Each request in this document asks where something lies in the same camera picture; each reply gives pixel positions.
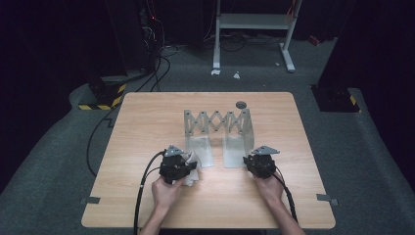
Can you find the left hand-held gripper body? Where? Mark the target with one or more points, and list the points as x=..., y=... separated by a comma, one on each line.
x=171, y=168

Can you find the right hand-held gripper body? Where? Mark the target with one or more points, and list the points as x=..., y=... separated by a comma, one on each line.
x=264, y=166

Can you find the white quilted cloth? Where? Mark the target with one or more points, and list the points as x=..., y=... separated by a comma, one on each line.
x=192, y=178

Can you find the grey metal extendable bookend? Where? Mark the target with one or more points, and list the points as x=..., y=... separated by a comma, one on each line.
x=233, y=150

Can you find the person's right hand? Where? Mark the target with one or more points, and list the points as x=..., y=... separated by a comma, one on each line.
x=270, y=191

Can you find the person's left hand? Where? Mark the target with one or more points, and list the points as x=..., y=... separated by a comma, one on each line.
x=166, y=194

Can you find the grey tape piece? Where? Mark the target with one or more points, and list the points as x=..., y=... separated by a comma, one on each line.
x=90, y=200
x=326, y=198

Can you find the black perforated base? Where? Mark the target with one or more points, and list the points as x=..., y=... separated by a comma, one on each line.
x=332, y=99

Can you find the black base with yellow stripes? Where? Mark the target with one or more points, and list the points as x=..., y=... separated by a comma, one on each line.
x=104, y=93

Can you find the red object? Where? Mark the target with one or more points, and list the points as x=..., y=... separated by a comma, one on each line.
x=314, y=40

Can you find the white metal stand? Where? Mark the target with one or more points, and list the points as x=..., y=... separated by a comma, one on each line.
x=251, y=21

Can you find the black equipment rack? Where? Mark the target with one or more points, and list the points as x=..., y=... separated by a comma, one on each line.
x=130, y=32

